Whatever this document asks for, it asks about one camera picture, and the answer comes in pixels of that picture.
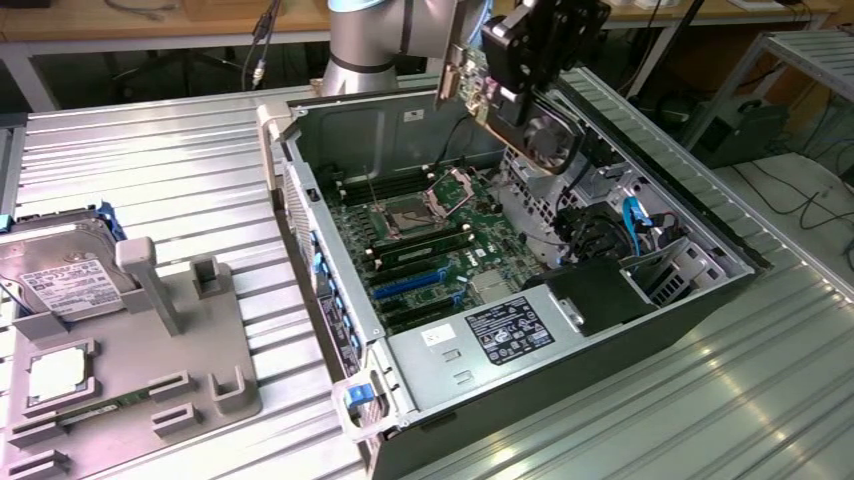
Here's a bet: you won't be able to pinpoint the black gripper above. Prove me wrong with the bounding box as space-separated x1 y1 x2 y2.
481 0 613 126

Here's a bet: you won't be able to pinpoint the green graphics card with fan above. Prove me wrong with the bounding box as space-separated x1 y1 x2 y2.
431 0 590 177

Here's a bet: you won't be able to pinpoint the silver socket cover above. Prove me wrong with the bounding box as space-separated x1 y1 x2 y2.
423 167 486 216

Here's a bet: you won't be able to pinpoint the RAM slot white latches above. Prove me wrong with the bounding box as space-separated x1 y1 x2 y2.
336 167 434 189
340 177 439 201
378 238 479 274
370 228 473 255

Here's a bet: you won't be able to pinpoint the black box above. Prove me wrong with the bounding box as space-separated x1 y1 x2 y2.
705 98 790 170

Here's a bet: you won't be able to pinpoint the thin metal locking lever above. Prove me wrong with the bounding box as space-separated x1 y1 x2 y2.
364 163 386 207

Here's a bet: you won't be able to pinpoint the CPU socket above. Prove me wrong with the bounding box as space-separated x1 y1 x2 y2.
379 197 435 231

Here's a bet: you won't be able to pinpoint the green Dell motherboard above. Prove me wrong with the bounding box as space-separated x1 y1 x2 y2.
326 164 555 336

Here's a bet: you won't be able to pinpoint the slatted metal table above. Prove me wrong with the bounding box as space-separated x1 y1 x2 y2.
723 28 854 156

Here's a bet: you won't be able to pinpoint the RAM stick with white label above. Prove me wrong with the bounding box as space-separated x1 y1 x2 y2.
378 230 479 271

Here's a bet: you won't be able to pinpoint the silver chipset heatsink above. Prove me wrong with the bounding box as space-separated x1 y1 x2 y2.
470 273 517 302

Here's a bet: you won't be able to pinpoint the metal disk bay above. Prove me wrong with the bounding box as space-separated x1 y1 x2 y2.
617 234 759 309

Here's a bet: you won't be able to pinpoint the black plastic shroud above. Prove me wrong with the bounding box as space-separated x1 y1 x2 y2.
522 255 661 340

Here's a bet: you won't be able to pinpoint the blue expansion slot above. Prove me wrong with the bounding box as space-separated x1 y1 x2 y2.
370 271 448 301

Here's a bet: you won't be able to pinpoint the silver power supply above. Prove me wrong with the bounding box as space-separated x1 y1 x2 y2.
383 287 595 416

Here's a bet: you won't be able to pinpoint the open black PC case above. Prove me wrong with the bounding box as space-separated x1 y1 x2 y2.
256 64 779 480

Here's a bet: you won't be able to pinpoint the silver hard disk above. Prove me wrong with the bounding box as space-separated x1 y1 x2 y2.
0 219 128 321

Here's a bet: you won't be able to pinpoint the gray parts rack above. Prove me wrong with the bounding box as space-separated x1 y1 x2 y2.
0 237 266 480

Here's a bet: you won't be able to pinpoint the green RAM stick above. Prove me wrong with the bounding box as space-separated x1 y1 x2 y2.
56 389 152 426

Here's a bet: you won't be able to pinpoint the silver CPU chip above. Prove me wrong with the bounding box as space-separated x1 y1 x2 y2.
25 347 92 399

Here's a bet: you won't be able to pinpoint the thin black wire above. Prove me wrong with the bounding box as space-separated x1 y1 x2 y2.
430 115 473 169

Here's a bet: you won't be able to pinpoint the wooden desk white frame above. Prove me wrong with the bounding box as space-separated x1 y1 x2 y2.
599 0 842 101
0 0 335 111

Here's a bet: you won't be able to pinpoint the black power wire bundle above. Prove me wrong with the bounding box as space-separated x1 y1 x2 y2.
551 205 639 264

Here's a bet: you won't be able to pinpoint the blue SATA wire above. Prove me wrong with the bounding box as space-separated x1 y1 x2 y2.
622 196 647 257

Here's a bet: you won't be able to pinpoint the hanging black cable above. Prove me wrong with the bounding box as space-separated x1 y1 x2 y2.
240 0 286 91

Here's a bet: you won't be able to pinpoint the black floor cable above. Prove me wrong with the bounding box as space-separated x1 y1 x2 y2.
730 162 854 229

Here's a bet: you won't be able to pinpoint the gray coiled cable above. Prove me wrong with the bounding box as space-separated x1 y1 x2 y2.
103 0 183 24

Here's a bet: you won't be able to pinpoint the blue disk bracket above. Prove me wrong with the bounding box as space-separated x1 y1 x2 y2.
0 200 130 251

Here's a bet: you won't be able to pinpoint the gray metal post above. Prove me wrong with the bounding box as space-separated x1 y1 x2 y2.
0 112 29 211

